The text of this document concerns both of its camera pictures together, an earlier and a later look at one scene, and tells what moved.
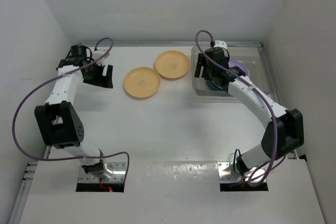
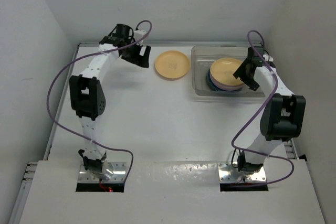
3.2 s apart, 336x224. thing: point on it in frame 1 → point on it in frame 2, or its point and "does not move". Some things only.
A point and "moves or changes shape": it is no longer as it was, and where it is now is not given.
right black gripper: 202,63 → 240,73
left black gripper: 104,81 → 142,61
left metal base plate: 115,172 does not move
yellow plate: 142,82 moves or changes shape
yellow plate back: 172,64 does not move
